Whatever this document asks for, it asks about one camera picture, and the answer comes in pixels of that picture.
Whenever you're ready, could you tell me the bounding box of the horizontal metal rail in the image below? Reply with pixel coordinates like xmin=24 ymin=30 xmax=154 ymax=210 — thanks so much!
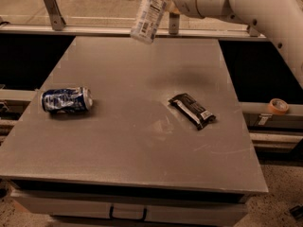
xmin=0 ymin=24 xmax=268 ymax=42

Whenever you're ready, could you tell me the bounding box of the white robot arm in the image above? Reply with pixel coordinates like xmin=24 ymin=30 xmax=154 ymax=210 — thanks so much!
xmin=169 ymin=0 xmax=303 ymax=86

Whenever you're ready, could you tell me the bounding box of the clear plastic water bottle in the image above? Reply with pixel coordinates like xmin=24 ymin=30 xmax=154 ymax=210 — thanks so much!
xmin=130 ymin=0 xmax=168 ymax=44

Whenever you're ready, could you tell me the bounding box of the crushed blue soda can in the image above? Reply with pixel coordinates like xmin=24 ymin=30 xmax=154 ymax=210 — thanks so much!
xmin=41 ymin=87 xmax=93 ymax=114

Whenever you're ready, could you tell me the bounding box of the orange tape roll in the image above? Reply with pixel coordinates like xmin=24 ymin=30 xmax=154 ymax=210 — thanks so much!
xmin=268 ymin=98 xmax=289 ymax=114

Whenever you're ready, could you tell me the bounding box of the black snack bar wrapper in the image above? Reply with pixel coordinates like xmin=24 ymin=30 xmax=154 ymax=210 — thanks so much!
xmin=169 ymin=94 xmax=216 ymax=131

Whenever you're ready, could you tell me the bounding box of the grey drawer with black handle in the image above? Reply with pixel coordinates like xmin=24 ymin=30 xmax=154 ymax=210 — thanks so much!
xmin=11 ymin=189 xmax=247 ymax=227

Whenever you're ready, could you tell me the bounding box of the left metal rail bracket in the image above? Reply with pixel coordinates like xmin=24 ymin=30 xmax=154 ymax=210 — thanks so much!
xmin=43 ymin=0 xmax=66 ymax=31

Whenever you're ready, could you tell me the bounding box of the middle metal rail bracket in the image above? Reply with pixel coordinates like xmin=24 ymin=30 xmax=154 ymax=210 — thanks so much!
xmin=169 ymin=13 xmax=180 ymax=35

